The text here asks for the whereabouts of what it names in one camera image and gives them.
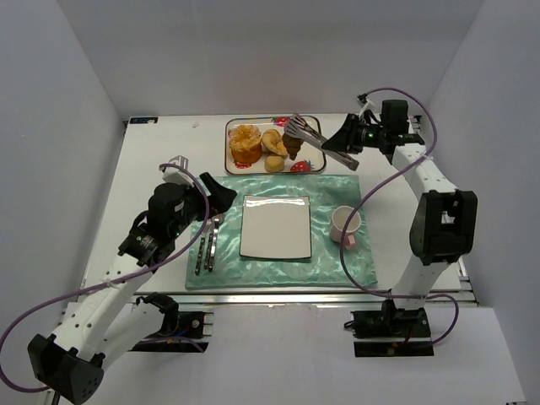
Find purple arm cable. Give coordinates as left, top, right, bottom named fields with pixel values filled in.
left=339, top=87, right=460, bottom=347
left=0, top=162, right=211, bottom=392

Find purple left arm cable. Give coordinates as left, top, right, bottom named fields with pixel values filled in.
left=0, top=162, right=211, bottom=392

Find brown chocolate croissant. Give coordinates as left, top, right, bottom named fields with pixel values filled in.
left=282, top=133, right=304, bottom=160

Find white square plate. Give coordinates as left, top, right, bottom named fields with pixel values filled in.
left=240, top=196, right=312, bottom=261

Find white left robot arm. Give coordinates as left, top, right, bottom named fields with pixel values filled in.
left=28, top=172, right=237, bottom=404

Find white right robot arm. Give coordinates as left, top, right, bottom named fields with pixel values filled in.
left=322, top=100, right=478, bottom=311

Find small round yellow bun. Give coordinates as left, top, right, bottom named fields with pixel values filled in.
left=265, top=155, right=285, bottom=173

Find pink mug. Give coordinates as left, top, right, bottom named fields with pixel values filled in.
left=329, top=206, right=362, bottom=250

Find silver spoon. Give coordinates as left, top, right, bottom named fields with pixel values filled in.
left=204, top=214, right=224, bottom=273

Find oval sandwich bun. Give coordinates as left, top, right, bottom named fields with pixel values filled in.
left=262, top=129, right=289, bottom=158

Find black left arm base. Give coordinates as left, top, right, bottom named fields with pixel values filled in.
left=131, top=293, right=214, bottom=354

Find silver fork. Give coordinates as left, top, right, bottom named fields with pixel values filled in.
left=195, top=219, right=213, bottom=275

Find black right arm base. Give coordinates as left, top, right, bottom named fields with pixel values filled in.
left=343, top=309, right=435, bottom=358

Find green satin placemat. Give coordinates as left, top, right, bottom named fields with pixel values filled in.
left=185, top=175, right=377, bottom=290

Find silver metal tongs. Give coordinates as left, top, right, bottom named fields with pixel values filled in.
left=283, top=114, right=359, bottom=171

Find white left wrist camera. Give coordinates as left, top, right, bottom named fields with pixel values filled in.
left=160, top=166, right=193, bottom=186

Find large orange muffin bread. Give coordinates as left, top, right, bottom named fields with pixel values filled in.
left=229, top=124, right=262, bottom=165

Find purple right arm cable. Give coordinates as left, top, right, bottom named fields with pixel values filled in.
left=339, top=87, right=460, bottom=347

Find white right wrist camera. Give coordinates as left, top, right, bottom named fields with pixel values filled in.
left=357, top=94, right=377, bottom=123

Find aluminium table frame rail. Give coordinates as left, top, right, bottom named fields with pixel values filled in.
left=62, top=289, right=478, bottom=311

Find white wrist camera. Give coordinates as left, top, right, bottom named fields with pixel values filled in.
left=357, top=94, right=377, bottom=123
left=160, top=166, right=193, bottom=186

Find strawberry pattern tray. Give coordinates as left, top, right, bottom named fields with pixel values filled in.
left=224, top=116, right=327, bottom=176

